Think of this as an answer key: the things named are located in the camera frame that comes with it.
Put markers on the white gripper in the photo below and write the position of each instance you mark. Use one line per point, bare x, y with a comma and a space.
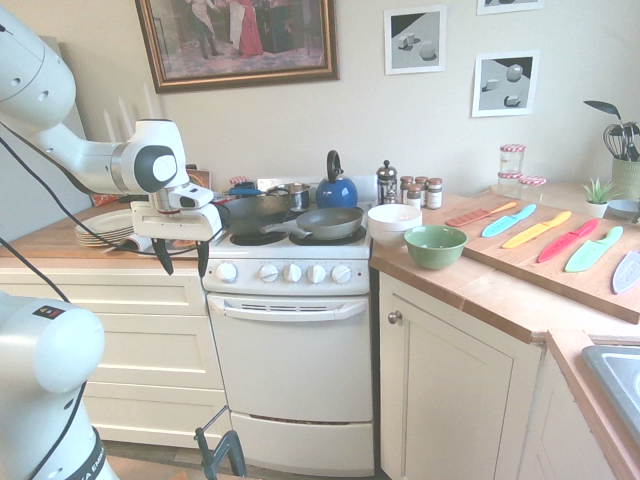
172, 225

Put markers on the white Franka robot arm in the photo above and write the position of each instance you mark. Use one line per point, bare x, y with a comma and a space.
40, 100

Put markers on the white oven range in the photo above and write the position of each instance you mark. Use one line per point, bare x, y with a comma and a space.
295, 320

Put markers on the white oven door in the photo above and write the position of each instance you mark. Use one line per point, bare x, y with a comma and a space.
295, 357

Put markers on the white oven bottom drawer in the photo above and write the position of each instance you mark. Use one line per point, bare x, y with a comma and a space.
305, 442

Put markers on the white stove knob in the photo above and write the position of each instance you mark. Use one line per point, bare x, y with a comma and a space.
226, 272
268, 273
292, 273
341, 274
316, 273

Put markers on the dark wok pan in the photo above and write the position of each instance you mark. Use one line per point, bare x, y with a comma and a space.
255, 215

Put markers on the stack of white plates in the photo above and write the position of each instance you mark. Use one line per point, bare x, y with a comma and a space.
102, 230

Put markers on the cream drawer cabinet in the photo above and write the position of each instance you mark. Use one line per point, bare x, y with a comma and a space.
140, 350

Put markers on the steel saucepan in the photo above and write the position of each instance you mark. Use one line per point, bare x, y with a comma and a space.
292, 192

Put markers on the grey frying pan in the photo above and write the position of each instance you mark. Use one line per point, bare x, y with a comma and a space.
330, 221

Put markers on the white taper candle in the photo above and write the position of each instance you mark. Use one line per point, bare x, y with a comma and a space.
108, 125

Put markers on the white ceramic bowl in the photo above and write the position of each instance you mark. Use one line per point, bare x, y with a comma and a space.
395, 222

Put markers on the glass french press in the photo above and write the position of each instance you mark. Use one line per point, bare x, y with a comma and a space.
386, 185

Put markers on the round metal cabinet knob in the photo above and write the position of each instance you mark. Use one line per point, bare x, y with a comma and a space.
395, 317

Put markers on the gold framed painting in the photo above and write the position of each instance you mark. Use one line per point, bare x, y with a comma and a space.
235, 40

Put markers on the spice jar brown lid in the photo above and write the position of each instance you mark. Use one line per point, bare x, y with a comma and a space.
414, 197
406, 186
434, 194
422, 184

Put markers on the green ceramic bowl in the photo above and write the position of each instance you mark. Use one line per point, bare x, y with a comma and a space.
435, 246

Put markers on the orange sheathed knife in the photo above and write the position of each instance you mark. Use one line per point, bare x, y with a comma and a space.
475, 216

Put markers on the cream corner cabinet door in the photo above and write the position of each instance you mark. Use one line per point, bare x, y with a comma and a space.
450, 390

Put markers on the grey geometric shapes print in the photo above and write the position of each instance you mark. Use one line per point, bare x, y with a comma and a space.
505, 84
510, 4
415, 40

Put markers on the blue sheathed knife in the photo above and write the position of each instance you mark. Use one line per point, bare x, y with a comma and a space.
507, 221

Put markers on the short glass jar checkered lid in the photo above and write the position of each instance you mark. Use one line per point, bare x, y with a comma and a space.
531, 187
509, 185

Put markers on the tall glass jar checkered lid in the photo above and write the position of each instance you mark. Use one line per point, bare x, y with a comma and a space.
512, 160

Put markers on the yellow sheathed knife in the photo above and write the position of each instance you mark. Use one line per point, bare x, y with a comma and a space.
535, 231

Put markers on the wooden cutting board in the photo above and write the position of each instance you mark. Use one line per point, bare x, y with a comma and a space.
555, 260

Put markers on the red sheathed knife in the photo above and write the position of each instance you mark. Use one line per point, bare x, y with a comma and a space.
567, 241

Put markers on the green sheathed knife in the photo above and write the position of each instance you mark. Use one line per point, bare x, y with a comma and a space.
592, 251

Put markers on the small potted succulent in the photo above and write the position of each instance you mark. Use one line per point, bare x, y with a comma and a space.
597, 196

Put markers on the grey blue small bowl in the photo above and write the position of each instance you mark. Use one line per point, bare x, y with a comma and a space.
622, 209

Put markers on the lilac sheathed knife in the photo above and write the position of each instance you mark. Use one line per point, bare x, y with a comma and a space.
627, 272

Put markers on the dark plant leaf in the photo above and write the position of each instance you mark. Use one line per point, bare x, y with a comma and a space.
602, 107

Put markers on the black whisk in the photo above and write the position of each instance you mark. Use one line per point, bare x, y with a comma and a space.
614, 140

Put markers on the green utensil holder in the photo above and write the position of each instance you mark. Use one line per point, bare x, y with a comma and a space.
626, 177

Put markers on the stainless steel sink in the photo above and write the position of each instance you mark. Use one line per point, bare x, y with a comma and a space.
617, 385

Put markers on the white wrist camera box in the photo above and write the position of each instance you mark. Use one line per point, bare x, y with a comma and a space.
192, 196

